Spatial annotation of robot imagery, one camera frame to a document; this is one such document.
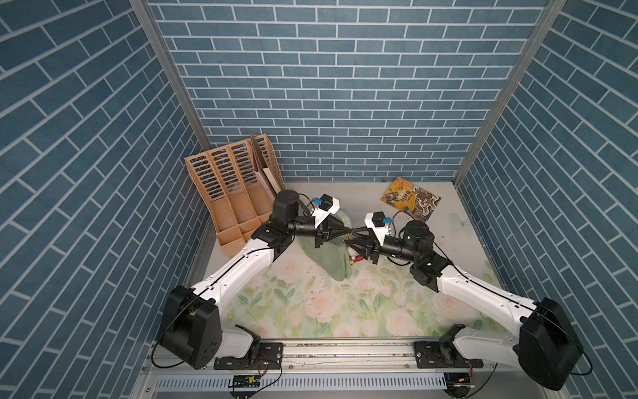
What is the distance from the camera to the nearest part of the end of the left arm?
2.09ft

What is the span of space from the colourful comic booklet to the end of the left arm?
0.50 meters

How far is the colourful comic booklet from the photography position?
1111mm
